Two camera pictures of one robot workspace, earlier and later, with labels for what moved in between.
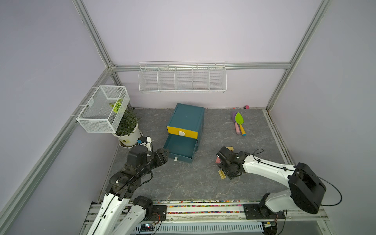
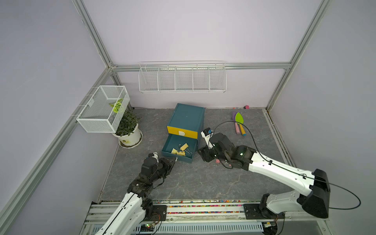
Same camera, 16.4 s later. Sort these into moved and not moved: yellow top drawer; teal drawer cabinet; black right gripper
Moved: black right gripper
Not moved: yellow top drawer; teal drawer cabinet
